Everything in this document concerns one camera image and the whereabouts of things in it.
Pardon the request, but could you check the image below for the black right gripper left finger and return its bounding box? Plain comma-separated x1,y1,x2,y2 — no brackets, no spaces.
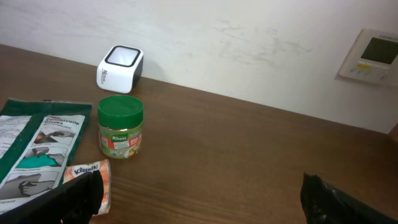
1,173,102,224

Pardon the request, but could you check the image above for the green glove package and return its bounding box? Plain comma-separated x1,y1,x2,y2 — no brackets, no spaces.
1,99,92,213

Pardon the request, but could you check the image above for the beige wall control panel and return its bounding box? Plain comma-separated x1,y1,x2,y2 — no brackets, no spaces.
338,29,397,87

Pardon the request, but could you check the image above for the orange tissue pack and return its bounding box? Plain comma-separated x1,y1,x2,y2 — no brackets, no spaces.
63,159,111,216

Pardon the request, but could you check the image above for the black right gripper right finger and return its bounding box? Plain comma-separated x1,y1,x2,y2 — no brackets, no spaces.
300,173,397,224

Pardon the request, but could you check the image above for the white barcode scanner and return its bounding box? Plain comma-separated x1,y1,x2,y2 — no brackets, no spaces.
96,45,144,93

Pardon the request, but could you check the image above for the green lid seasoning jar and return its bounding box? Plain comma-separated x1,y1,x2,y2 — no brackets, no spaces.
98,95,144,159

